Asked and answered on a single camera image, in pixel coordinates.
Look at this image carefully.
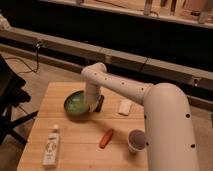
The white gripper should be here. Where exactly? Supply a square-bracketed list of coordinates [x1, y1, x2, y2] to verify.
[84, 91, 104, 112]

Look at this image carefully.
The green ceramic bowl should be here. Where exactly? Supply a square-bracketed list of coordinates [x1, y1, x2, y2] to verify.
[64, 90, 89, 117]

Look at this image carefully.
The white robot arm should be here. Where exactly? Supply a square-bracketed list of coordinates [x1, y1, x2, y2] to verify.
[81, 63, 200, 171]

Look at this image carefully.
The white sponge block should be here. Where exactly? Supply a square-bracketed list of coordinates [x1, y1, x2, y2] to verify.
[118, 99, 132, 116]

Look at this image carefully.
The orange carrot toy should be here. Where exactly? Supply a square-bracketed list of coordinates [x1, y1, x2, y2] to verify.
[99, 129, 114, 148]

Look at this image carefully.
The white paper cup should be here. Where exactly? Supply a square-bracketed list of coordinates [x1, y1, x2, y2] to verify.
[127, 129, 146, 154]

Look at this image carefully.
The white plastic bottle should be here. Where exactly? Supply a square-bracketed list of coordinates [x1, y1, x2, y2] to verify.
[42, 124, 60, 168]

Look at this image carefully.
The black chair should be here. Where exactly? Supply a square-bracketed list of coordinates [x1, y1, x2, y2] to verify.
[0, 54, 37, 145]

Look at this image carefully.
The black cable on floor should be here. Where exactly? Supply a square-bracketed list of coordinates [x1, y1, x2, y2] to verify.
[4, 41, 44, 75]

